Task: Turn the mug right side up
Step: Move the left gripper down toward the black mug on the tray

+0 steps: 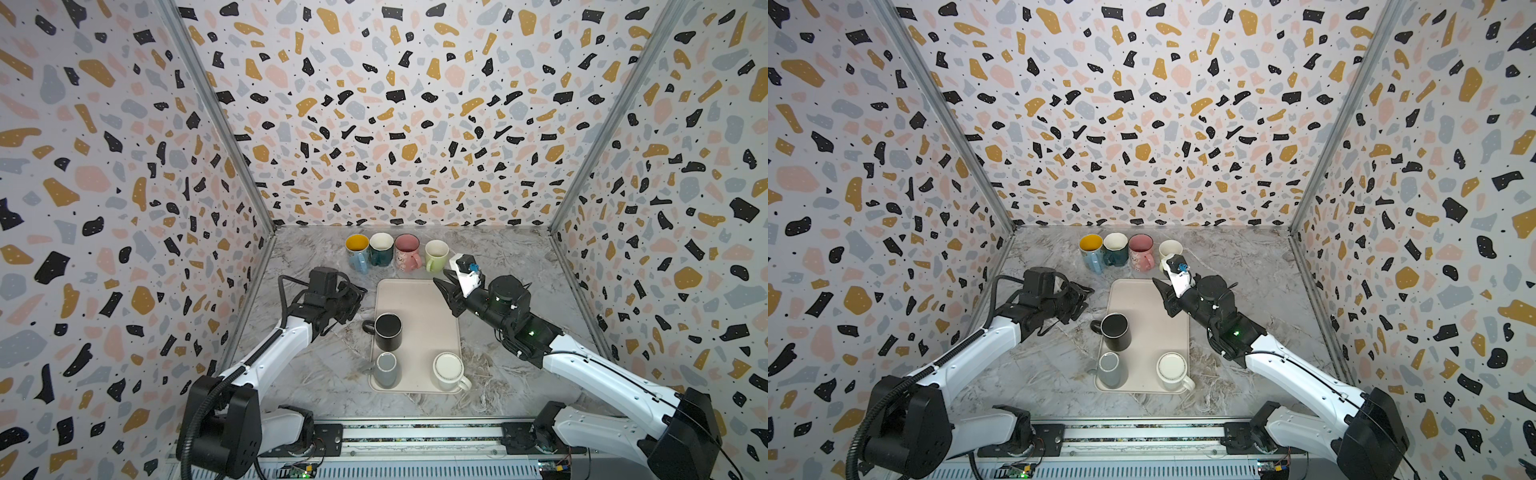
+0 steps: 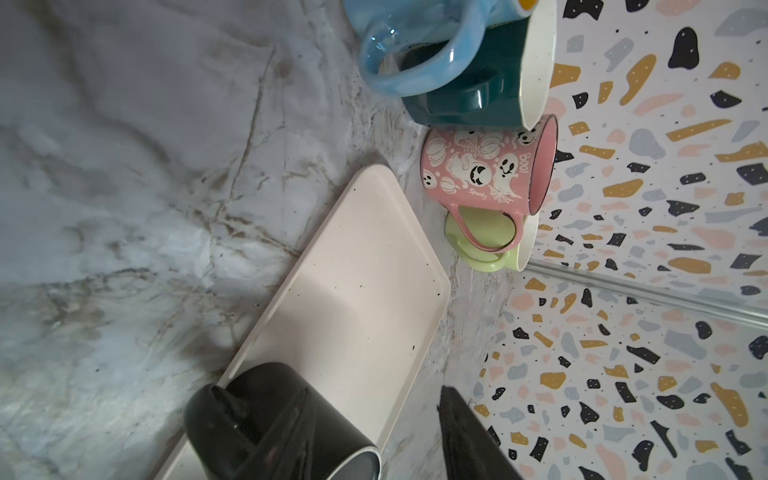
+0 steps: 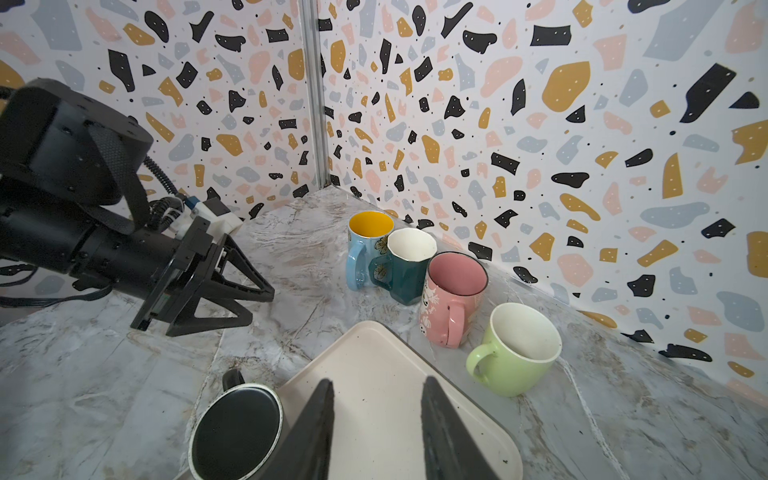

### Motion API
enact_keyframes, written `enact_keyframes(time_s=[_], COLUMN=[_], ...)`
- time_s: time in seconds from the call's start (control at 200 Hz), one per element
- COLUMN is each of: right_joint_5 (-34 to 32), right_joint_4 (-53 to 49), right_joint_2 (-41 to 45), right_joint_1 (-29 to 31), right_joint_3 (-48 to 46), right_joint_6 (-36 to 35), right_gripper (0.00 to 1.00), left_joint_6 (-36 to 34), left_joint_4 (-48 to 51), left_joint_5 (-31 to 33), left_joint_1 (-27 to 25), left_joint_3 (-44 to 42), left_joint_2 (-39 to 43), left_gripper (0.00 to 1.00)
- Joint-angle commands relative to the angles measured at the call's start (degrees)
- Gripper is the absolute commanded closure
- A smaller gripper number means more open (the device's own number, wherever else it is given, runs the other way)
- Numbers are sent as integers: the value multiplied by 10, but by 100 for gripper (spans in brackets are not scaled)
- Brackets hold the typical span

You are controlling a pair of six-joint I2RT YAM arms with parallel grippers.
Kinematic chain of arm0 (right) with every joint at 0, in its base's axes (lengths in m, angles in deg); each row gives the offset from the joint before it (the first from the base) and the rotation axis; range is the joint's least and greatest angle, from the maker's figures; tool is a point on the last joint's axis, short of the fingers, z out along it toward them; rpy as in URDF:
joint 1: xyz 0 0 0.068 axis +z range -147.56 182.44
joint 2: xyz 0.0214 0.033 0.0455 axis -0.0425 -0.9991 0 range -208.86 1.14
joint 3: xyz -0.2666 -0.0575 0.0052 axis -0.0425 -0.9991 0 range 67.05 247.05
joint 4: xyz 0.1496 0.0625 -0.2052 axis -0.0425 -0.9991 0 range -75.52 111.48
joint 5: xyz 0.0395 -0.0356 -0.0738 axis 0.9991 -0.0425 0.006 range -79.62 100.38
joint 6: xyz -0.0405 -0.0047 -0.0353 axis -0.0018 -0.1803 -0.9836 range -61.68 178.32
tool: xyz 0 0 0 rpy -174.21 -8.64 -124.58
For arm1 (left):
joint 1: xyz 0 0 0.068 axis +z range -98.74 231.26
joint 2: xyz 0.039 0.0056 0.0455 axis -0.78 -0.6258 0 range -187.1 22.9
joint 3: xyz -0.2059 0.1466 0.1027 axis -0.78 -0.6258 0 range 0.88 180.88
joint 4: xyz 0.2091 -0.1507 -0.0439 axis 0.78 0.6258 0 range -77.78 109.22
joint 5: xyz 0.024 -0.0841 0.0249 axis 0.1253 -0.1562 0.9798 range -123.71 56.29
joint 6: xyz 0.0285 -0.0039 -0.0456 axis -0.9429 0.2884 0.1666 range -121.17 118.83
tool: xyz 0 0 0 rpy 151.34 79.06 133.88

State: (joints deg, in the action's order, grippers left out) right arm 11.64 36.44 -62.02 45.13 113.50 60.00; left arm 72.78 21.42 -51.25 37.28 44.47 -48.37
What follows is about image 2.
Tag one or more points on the dark teal mug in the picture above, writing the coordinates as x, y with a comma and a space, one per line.
505, 86

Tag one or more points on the black mug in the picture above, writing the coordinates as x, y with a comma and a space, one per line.
270, 423

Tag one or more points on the right corner aluminium post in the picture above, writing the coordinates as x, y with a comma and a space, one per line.
729, 311

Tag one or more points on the light green mug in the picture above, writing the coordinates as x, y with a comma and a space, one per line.
493, 228

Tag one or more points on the light blue butterfly mug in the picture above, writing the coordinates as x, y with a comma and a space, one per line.
388, 28

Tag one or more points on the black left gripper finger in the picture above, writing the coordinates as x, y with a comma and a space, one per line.
469, 451

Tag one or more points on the beige plastic tray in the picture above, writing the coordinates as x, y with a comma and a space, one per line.
355, 317

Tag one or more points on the pink ghost pattern mug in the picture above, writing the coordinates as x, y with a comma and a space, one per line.
507, 171

